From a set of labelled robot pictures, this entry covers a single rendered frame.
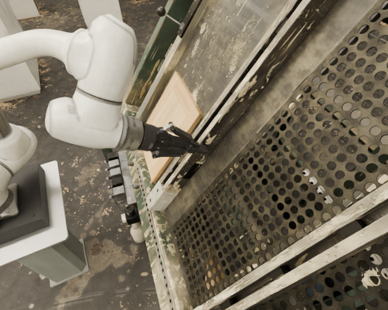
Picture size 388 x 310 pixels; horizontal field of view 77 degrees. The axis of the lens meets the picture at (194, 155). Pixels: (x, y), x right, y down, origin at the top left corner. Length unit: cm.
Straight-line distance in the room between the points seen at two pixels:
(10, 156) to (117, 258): 106
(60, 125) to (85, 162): 197
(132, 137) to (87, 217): 163
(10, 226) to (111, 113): 87
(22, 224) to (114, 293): 86
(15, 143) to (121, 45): 83
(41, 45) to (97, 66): 13
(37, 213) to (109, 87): 87
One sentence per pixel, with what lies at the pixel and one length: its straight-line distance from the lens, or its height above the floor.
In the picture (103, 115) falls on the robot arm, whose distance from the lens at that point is 57.
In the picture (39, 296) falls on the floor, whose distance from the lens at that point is 211.
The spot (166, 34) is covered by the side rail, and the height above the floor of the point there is 126.
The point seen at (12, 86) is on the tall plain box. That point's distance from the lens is 360.
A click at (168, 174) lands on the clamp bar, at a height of 108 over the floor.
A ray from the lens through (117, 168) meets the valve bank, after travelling 139.
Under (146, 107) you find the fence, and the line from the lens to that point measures 129.
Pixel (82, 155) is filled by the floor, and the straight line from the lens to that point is 261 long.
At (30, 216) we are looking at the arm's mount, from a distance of 132.
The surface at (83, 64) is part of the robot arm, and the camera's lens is 56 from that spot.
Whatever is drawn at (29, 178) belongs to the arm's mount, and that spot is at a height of 82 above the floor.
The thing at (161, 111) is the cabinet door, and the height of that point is 108.
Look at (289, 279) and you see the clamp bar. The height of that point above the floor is 128.
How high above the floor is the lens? 182
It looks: 50 degrees down
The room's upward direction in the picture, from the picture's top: straight up
